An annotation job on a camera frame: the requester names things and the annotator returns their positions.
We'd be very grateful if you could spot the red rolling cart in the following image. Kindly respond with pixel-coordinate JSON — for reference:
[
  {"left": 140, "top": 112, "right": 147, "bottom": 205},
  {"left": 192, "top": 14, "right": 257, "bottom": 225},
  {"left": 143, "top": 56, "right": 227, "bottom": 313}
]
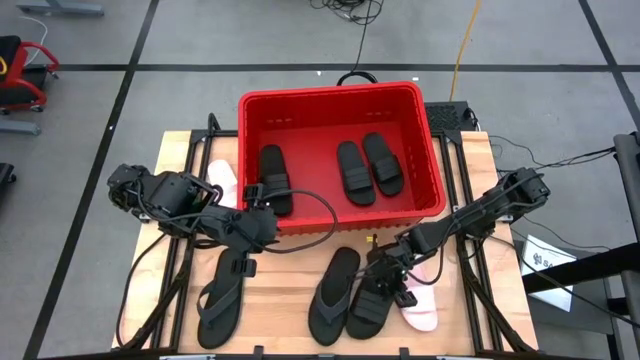
[{"left": 0, "top": 34, "right": 60, "bottom": 114}]

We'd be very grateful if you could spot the red plastic bin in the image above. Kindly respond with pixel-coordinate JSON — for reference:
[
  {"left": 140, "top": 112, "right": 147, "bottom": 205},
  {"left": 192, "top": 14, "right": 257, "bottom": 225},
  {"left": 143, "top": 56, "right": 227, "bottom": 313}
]
[{"left": 236, "top": 81, "right": 448, "bottom": 237}]

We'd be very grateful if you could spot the thin black floor cable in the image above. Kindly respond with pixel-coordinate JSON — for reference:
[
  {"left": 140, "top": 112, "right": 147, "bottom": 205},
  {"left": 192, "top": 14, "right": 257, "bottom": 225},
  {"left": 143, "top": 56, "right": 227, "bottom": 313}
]
[{"left": 308, "top": 0, "right": 386, "bottom": 74}]

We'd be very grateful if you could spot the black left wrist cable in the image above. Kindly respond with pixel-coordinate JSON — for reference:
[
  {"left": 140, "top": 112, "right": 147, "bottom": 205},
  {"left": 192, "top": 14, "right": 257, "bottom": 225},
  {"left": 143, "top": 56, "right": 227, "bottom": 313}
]
[{"left": 249, "top": 188, "right": 340, "bottom": 255}]

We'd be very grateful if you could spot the black hanging arm cable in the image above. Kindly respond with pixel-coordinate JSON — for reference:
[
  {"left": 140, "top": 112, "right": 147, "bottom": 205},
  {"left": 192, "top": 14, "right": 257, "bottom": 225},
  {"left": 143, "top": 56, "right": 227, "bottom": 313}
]
[{"left": 115, "top": 232, "right": 169, "bottom": 350}]

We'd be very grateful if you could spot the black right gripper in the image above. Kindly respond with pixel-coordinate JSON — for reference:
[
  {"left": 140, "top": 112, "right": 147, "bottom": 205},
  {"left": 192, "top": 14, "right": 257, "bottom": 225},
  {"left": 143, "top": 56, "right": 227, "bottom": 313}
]
[{"left": 366, "top": 233, "right": 420, "bottom": 309}]

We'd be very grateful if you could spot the black perforated box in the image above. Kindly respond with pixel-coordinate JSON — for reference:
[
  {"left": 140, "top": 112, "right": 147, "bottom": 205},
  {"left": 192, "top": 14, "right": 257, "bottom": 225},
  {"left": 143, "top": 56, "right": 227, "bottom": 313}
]
[{"left": 423, "top": 100, "right": 479, "bottom": 134}]

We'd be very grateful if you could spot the black flip-flop sandal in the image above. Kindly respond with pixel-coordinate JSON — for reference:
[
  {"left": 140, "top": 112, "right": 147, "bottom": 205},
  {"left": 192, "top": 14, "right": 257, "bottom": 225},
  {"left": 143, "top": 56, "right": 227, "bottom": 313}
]
[
  {"left": 196, "top": 248, "right": 247, "bottom": 350},
  {"left": 307, "top": 246, "right": 362, "bottom": 347}
]

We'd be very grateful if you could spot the black desk frame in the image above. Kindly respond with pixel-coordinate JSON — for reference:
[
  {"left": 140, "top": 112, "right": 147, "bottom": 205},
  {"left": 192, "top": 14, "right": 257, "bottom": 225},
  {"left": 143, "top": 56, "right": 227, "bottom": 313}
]
[{"left": 521, "top": 241, "right": 640, "bottom": 360}]

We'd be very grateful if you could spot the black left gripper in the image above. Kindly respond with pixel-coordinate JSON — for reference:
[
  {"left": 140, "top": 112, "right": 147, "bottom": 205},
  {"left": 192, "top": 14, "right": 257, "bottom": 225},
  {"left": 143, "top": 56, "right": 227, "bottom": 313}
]
[{"left": 219, "top": 183, "right": 279, "bottom": 279}]

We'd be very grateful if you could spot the black slide sandal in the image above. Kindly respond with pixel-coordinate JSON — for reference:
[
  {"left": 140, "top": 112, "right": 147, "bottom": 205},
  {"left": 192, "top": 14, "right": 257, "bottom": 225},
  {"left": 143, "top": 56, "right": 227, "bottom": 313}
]
[
  {"left": 344, "top": 269, "right": 401, "bottom": 341},
  {"left": 361, "top": 131, "right": 405, "bottom": 198},
  {"left": 257, "top": 144, "right": 295, "bottom": 218},
  {"left": 335, "top": 140, "right": 377, "bottom": 207}
]

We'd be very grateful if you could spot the yellow floor cable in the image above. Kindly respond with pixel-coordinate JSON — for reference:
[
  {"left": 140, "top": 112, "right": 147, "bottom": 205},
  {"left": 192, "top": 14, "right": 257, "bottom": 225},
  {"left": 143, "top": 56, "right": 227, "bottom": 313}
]
[{"left": 448, "top": 0, "right": 484, "bottom": 103}]

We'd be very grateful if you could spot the pale pink slide sandal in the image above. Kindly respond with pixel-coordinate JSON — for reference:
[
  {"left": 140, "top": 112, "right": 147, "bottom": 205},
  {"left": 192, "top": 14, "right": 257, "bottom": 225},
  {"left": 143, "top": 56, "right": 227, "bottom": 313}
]
[
  {"left": 397, "top": 259, "right": 440, "bottom": 333},
  {"left": 207, "top": 159, "right": 240, "bottom": 210}
]

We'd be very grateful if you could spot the black aluminium table frame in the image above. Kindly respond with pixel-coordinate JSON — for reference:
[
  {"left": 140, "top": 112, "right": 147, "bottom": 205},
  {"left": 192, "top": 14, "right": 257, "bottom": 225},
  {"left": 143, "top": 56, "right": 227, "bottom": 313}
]
[{"left": 112, "top": 112, "right": 539, "bottom": 360}]

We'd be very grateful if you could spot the white printed paper sheet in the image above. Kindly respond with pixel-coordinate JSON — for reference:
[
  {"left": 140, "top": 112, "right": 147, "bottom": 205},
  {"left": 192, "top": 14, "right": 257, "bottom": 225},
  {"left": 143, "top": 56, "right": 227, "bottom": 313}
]
[{"left": 519, "top": 233, "right": 580, "bottom": 312}]

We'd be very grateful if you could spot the grey metal post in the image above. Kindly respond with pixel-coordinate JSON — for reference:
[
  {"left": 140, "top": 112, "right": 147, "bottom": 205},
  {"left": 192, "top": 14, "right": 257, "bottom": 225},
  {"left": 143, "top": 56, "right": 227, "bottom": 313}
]
[{"left": 612, "top": 131, "right": 640, "bottom": 241}]

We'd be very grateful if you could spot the grey metal beam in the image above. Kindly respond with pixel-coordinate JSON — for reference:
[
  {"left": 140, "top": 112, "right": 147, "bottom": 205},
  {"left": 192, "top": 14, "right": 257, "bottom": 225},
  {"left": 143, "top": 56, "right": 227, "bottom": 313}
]
[
  {"left": 15, "top": 0, "right": 105, "bottom": 17},
  {"left": 0, "top": 117, "right": 42, "bottom": 136}
]

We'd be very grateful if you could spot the thick black cable loop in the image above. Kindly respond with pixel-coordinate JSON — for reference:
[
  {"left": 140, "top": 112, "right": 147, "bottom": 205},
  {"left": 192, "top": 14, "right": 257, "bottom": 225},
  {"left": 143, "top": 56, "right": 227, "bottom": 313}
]
[{"left": 336, "top": 70, "right": 380, "bottom": 87}]

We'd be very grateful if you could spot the black chair caster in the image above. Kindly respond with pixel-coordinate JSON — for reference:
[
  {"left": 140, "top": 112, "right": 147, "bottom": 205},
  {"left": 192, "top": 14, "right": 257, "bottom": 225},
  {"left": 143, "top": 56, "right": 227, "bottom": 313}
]
[{"left": 0, "top": 162, "right": 18, "bottom": 199}]

